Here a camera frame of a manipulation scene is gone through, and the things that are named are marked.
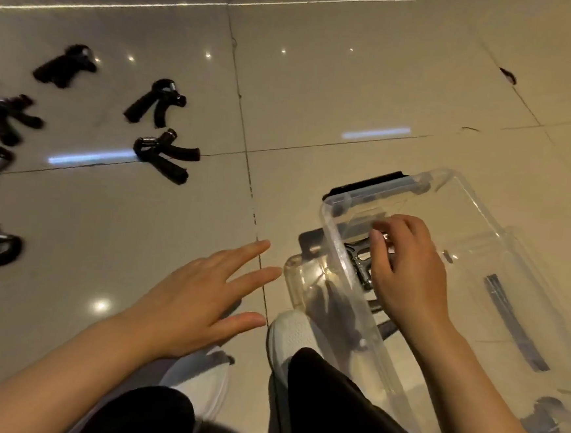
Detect white left shoe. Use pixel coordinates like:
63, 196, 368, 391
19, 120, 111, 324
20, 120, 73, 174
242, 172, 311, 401
155, 342, 234, 433

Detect white right shoe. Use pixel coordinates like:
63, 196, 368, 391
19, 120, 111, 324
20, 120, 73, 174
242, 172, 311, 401
263, 307, 353, 392

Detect white shoe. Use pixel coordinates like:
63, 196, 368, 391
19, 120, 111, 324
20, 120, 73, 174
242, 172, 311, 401
155, 342, 234, 433
263, 307, 353, 392

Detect person's left hand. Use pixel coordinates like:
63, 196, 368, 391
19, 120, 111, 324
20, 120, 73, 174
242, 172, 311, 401
116, 228, 286, 371

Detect clear plastic storage box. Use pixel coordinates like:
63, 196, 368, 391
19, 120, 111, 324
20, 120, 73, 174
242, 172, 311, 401
301, 158, 571, 433

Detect person's right hand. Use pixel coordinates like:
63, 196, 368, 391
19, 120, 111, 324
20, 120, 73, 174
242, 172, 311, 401
360, 212, 463, 346

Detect group of black hand grippers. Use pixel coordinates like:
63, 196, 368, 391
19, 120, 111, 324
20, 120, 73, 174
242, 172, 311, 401
0, 37, 100, 198

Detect black trousers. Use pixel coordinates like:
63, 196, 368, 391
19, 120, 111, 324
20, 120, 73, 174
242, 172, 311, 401
69, 329, 448, 433

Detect person's left forearm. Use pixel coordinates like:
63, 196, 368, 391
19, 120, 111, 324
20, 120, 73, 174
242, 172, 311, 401
0, 302, 168, 433

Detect person's right forearm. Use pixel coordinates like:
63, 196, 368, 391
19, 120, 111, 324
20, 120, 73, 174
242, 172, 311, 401
396, 315, 569, 433

